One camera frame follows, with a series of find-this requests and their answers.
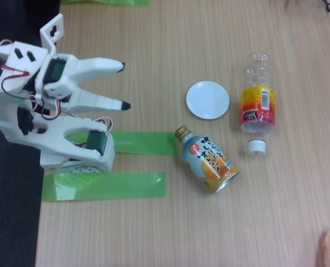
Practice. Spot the white round plate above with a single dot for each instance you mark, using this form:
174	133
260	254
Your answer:
206	100

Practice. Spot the orange juice bottle can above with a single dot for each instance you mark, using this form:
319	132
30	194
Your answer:
206	161

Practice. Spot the short green tape strip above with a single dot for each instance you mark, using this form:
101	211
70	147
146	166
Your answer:
145	143

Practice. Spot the long green tape strip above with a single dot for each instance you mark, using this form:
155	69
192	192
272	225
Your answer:
120	185

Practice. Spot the clear plastic bottle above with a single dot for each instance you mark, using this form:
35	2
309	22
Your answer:
256	105

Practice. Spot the green tape at table edge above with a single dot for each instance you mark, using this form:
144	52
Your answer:
104	2

